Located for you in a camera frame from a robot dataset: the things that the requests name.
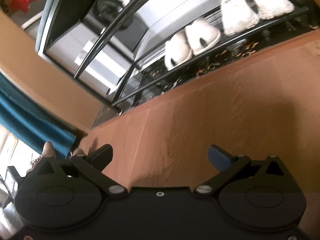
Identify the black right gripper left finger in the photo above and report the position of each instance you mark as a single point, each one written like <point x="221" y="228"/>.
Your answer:
<point x="63" y="193"/>

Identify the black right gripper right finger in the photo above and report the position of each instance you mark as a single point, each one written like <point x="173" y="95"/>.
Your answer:
<point x="254" y="193"/>

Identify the teal curtain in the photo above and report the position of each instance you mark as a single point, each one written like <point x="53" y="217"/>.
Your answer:
<point x="32" y="124"/>

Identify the white slipper left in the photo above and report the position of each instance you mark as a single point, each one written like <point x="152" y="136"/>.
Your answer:
<point x="177" y="51"/>

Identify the black metal shoe rack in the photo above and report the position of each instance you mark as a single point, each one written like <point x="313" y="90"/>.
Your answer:
<point x="110" y="75"/>

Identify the black speaker box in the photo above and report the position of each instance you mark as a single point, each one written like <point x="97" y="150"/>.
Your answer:
<point x="129" y="34"/>

